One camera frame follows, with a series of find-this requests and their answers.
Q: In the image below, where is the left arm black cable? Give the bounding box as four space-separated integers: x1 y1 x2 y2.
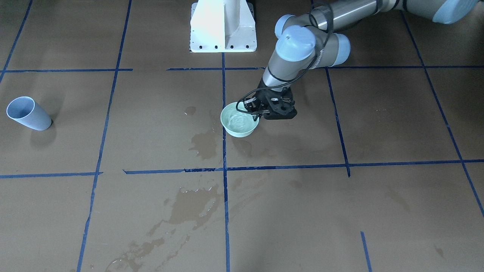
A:
236 2 335 114

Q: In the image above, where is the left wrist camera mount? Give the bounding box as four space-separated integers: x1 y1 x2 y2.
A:
235 96 270 116

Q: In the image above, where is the white camera mast post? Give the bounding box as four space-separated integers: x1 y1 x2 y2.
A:
189 0 258 53

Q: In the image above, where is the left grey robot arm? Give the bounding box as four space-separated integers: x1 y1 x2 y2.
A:
237 0 477 121

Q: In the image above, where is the blue plastic cup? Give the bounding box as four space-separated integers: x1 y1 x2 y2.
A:
6 96 52 131

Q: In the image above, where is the mint green bowl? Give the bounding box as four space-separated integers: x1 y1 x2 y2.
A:
220 102 259 138

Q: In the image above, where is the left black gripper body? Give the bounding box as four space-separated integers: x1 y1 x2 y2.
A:
257 87 298 119

